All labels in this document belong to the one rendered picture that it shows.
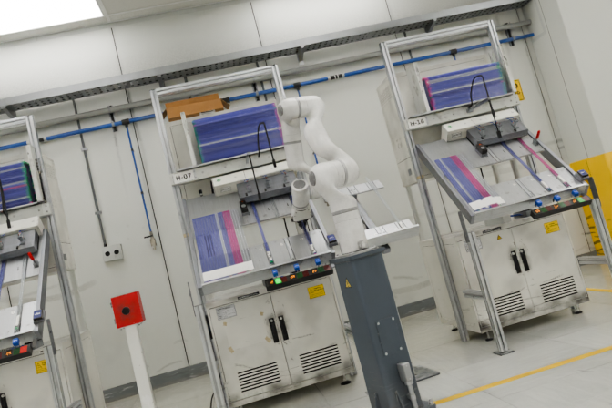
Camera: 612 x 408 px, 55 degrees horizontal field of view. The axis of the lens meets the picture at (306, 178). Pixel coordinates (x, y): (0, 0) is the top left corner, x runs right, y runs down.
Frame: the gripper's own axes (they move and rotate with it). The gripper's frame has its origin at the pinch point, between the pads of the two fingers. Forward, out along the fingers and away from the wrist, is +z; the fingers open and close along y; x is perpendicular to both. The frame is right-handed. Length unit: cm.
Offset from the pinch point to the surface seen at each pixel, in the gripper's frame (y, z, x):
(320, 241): -5.1, -1.5, 15.5
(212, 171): 39, -1, -53
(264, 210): 16.8, 4.0, -18.5
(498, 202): -103, -4, 22
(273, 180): 6.8, 0.8, -35.9
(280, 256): 16.6, -2.0, 18.4
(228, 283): 45, -2, 26
